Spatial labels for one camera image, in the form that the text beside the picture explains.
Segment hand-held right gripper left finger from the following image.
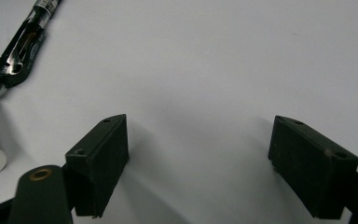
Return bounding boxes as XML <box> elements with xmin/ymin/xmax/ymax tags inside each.
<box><xmin>61</xmin><ymin>114</ymin><xmax>131</xmax><ymax>218</ymax></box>

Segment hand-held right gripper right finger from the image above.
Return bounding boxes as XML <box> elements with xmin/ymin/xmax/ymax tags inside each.
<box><xmin>268</xmin><ymin>115</ymin><xmax>358</xmax><ymax>220</ymax></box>

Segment black retractable pen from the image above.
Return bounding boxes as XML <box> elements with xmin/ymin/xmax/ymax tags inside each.
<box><xmin>0</xmin><ymin>0</ymin><xmax>63</xmax><ymax>101</ymax></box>

